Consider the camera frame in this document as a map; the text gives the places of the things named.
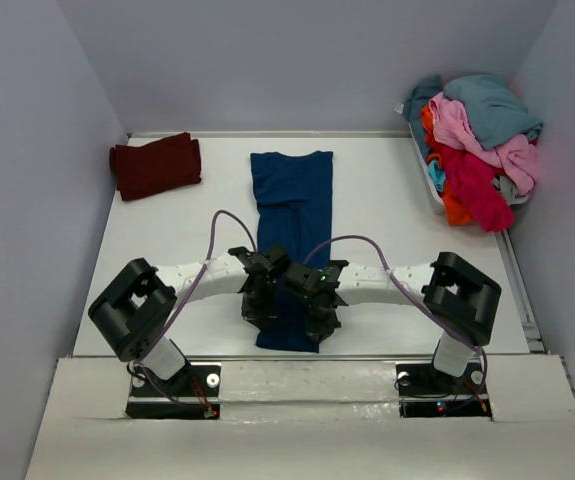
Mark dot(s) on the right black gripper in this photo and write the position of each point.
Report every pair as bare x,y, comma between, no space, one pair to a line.
319,329

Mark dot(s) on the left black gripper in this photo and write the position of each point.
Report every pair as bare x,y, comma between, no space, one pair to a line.
259,318

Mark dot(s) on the navy blue t shirt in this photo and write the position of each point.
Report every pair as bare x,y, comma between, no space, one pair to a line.
294,198

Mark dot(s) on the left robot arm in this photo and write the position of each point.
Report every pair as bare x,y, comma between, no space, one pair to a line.
132,311

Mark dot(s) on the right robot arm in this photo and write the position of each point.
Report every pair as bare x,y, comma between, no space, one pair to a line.
459,298

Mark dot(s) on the orange t shirt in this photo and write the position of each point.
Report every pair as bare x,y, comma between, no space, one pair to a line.
456,213

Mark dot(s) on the light blue t shirt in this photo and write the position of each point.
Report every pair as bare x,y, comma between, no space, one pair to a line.
435,172

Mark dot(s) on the folded dark red shirt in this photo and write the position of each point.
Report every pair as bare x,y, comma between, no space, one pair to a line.
157,167

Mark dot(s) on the magenta t shirt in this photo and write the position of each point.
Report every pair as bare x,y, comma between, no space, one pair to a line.
471,182

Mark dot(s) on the light pink t shirt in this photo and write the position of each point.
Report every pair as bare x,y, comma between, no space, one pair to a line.
517,157

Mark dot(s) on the grey blue t shirt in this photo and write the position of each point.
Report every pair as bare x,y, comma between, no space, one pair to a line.
495,113

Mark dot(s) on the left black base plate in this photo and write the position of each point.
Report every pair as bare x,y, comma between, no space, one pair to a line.
193,394

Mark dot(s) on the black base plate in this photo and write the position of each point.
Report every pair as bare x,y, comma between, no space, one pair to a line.
425,392
193,394

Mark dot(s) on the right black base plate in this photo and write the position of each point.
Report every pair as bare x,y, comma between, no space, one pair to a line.
425,392

